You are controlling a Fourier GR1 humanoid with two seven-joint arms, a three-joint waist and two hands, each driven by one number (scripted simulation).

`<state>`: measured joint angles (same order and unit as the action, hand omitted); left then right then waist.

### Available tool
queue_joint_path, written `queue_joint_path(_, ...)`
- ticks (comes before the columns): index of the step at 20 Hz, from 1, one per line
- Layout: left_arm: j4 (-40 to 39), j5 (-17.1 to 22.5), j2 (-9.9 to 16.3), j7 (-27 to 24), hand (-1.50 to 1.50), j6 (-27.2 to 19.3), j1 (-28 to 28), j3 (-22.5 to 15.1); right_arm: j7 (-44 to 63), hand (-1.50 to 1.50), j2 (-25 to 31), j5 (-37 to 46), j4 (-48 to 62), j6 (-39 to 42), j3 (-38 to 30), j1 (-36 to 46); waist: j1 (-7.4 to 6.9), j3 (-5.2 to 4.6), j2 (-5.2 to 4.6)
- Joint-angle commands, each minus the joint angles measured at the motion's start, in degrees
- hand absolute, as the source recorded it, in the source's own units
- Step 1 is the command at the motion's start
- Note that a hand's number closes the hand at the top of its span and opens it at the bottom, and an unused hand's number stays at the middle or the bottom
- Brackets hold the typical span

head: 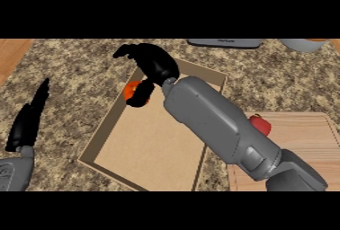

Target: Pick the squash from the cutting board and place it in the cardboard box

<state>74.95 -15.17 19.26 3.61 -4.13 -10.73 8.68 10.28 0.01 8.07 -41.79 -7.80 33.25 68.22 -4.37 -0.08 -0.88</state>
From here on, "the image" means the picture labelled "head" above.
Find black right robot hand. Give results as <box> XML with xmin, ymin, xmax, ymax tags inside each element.
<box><xmin>111</xmin><ymin>43</ymin><xmax>181</xmax><ymax>108</ymax></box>

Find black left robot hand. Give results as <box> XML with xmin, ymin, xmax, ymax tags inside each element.
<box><xmin>5</xmin><ymin>78</ymin><xmax>51</xmax><ymax>153</ymax></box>

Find orange squash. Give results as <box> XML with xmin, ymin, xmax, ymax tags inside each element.
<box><xmin>123</xmin><ymin>80</ymin><xmax>151</xmax><ymax>104</ymax></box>

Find open cardboard box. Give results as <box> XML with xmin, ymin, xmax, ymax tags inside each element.
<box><xmin>77</xmin><ymin>57</ymin><xmax>229</xmax><ymax>192</ymax></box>

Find wooden cutting board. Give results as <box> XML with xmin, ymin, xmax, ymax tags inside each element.
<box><xmin>226</xmin><ymin>111</ymin><xmax>340</xmax><ymax>192</ymax></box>

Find dark grey flat appliance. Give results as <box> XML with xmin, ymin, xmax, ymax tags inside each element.
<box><xmin>187</xmin><ymin>39</ymin><xmax>263</xmax><ymax>50</ymax></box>

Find red bell pepper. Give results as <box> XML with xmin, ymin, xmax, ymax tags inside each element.
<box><xmin>249</xmin><ymin>113</ymin><xmax>272</xmax><ymax>137</ymax></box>

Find grey round container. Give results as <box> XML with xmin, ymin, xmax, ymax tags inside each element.
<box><xmin>278</xmin><ymin>39</ymin><xmax>333</xmax><ymax>54</ymax></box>

